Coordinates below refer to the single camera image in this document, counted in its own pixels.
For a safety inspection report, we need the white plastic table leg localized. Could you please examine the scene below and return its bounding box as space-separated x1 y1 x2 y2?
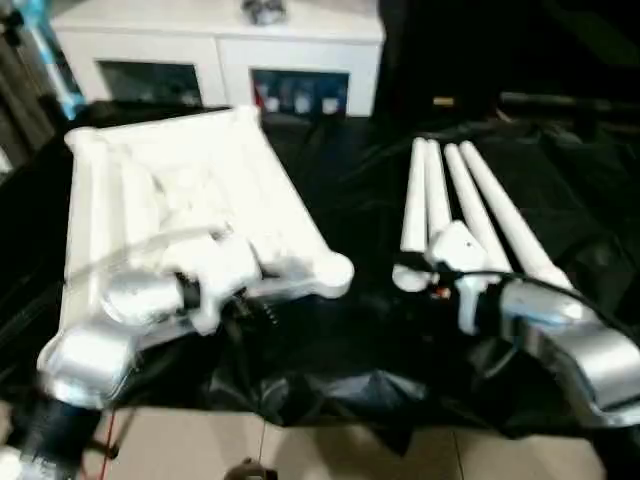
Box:
443 143 512 275
391 138 432 295
458 140 577 302
423 140 455 239

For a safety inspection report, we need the dark rounded robot body part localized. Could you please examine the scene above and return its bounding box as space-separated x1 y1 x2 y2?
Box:
223 456 282 480

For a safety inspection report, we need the black backdrop cloth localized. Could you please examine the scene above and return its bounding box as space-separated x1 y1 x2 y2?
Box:
373 0 640 120

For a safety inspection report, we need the white cabinet with glass doors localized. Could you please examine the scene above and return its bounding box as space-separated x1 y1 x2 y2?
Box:
48 0 387 118

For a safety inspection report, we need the blue white wrapped roll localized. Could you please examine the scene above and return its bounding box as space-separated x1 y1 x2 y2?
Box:
18 0 85 120

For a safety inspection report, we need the red cable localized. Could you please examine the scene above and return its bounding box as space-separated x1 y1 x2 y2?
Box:
98 406 127 480

